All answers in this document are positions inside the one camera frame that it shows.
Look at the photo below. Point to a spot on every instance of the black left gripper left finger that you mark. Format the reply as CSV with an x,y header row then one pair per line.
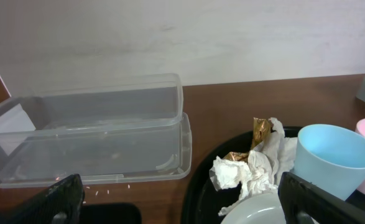
x,y
59,203

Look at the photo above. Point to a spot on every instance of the gold foil wrapper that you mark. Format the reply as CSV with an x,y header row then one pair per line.
x,y
261,129

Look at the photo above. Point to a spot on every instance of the light blue plastic cup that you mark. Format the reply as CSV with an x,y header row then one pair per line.
x,y
330,157

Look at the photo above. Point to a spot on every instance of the black rectangular tray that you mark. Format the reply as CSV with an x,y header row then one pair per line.
x,y
110,213

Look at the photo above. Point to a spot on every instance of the clear plastic storage bin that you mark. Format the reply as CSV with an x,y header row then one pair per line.
x,y
134,102

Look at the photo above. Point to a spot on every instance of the round black tray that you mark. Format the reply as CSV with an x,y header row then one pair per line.
x,y
202,202

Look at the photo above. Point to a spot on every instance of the grey plate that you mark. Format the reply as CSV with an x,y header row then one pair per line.
x,y
261,209

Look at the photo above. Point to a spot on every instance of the crumpled white paper napkin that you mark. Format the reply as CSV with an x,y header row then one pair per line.
x,y
262,172

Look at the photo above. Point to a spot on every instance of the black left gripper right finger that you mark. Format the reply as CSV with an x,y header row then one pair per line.
x,y
303,202

